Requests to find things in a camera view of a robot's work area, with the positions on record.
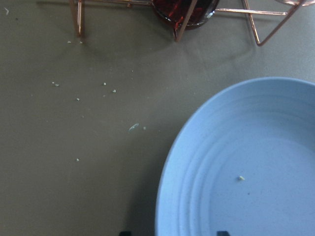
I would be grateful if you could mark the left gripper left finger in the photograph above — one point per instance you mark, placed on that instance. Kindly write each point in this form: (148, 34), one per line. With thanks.
(125, 233)

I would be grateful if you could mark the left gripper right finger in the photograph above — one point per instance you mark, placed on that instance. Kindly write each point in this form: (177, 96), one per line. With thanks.
(223, 233)

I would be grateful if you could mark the blue plate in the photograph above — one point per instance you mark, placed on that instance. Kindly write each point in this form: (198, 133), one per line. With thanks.
(243, 163)

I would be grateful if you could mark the dark drink bottle middle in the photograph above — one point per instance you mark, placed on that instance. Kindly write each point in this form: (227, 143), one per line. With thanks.
(175, 11)

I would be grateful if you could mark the copper wire bottle rack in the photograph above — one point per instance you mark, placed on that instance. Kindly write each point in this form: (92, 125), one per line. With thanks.
(178, 33)

